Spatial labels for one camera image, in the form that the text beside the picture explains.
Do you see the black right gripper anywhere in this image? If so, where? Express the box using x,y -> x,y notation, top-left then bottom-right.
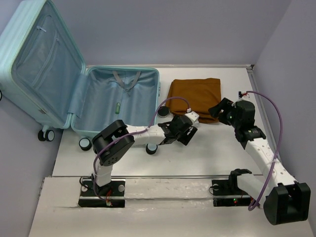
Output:
208,97 -> 241,128

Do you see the round black tin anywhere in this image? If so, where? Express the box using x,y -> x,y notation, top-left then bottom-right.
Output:
158,106 -> 170,118

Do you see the brown cloth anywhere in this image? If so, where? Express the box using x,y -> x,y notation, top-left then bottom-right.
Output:
165,78 -> 222,124

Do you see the green small tube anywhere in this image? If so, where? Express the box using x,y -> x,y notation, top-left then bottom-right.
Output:
115,102 -> 121,114

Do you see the light blue hard-shell suitcase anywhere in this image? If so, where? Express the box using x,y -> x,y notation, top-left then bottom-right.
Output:
0,0 -> 160,151

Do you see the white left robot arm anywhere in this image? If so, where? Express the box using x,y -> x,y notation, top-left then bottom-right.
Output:
92,111 -> 199,198

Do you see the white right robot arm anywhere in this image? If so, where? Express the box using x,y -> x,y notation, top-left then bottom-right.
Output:
208,98 -> 311,225

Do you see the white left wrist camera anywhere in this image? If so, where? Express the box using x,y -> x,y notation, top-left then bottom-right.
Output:
185,111 -> 199,127

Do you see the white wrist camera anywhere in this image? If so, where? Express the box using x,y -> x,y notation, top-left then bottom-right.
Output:
185,111 -> 199,127
238,91 -> 250,101

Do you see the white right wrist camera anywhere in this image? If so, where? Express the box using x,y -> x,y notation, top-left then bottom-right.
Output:
238,91 -> 250,101

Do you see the aluminium table rail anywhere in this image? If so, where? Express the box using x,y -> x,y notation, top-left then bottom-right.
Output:
247,65 -> 277,152

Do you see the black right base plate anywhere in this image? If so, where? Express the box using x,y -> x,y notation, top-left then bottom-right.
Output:
209,179 -> 253,207

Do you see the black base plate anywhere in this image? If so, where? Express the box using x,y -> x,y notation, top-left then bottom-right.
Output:
78,176 -> 125,208
209,179 -> 253,207

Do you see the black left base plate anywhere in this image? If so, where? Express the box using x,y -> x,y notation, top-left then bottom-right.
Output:
78,176 -> 125,208

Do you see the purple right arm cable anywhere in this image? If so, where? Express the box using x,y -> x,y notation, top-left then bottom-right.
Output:
246,90 -> 283,212

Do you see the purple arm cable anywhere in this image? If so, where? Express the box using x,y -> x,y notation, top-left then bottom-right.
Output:
93,96 -> 192,200
246,90 -> 283,212

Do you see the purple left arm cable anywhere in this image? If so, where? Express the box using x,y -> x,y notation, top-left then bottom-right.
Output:
93,96 -> 192,200

